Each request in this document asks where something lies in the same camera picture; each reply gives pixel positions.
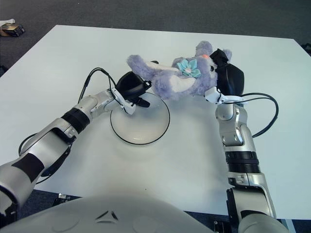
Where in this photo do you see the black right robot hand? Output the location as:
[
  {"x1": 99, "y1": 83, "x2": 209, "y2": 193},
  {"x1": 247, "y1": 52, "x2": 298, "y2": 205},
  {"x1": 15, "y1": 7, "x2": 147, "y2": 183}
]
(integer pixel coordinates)
[{"x1": 209, "y1": 48, "x2": 245, "y2": 98}]

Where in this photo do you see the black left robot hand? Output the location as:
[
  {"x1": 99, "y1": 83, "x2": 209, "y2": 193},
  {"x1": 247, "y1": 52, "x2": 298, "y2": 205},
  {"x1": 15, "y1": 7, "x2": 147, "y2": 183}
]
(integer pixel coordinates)
[{"x1": 114, "y1": 60, "x2": 161, "y2": 108}]

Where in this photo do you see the white plate with black rim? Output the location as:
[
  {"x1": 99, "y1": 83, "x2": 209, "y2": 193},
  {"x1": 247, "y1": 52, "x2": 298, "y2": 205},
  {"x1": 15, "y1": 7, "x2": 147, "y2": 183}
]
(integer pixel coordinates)
[{"x1": 110, "y1": 92, "x2": 171, "y2": 146}]

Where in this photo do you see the purple plush bunny doll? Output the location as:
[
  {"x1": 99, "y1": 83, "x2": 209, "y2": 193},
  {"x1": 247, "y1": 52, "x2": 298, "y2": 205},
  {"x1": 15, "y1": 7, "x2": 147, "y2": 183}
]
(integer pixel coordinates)
[{"x1": 127, "y1": 40, "x2": 233, "y2": 101}]

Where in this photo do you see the black and orange box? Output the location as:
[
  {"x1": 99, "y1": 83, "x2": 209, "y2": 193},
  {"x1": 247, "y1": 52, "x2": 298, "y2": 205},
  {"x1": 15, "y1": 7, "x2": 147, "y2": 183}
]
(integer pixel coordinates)
[{"x1": 0, "y1": 23, "x2": 26, "y2": 37}]

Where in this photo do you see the grey robot torso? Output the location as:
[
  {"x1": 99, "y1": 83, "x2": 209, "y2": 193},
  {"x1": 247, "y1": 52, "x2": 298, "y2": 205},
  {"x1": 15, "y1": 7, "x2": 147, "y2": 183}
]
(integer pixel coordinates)
[{"x1": 0, "y1": 193, "x2": 214, "y2": 233}]

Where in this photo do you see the crumpled white paper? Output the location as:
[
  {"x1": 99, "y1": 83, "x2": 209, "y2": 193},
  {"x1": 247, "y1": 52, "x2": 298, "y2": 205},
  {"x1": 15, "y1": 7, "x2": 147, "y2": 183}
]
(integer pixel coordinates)
[{"x1": 0, "y1": 17, "x2": 17, "y2": 26}]

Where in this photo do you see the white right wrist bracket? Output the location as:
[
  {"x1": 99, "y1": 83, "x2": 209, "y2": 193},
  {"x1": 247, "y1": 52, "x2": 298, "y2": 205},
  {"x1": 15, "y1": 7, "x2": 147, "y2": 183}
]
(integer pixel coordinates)
[{"x1": 205, "y1": 87, "x2": 245, "y2": 105}]

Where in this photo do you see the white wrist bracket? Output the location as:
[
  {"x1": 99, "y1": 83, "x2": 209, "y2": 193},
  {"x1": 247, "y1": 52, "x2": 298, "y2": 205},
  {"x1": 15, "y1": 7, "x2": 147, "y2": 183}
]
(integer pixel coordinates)
[
  {"x1": 205, "y1": 87, "x2": 245, "y2": 105},
  {"x1": 111, "y1": 86, "x2": 136, "y2": 115}
]

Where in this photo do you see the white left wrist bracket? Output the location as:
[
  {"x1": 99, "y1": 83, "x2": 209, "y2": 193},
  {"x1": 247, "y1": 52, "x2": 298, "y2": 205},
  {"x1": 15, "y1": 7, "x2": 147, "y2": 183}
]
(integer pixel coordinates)
[{"x1": 111, "y1": 86, "x2": 136, "y2": 115}]

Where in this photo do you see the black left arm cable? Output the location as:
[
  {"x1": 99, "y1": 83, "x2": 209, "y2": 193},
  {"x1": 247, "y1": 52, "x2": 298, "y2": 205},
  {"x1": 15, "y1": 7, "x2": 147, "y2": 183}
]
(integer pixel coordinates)
[{"x1": 18, "y1": 67, "x2": 117, "y2": 185}]

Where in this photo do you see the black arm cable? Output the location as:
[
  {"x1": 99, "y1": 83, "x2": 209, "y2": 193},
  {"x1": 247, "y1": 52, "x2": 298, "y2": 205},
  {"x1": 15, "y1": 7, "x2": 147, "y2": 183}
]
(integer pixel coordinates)
[
  {"x1": 233, "y1": 92, "x2": 279, "y2": 137},
  {"x1": 18, "y1": 67, "x2": 117, "y2": 185}
]

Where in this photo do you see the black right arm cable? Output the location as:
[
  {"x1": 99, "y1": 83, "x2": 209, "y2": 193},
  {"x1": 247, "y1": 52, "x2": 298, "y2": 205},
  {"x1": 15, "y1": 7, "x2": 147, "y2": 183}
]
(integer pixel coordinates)
[{"x1": 233, "y1": 92, "x2": 279, "y2": 137}]

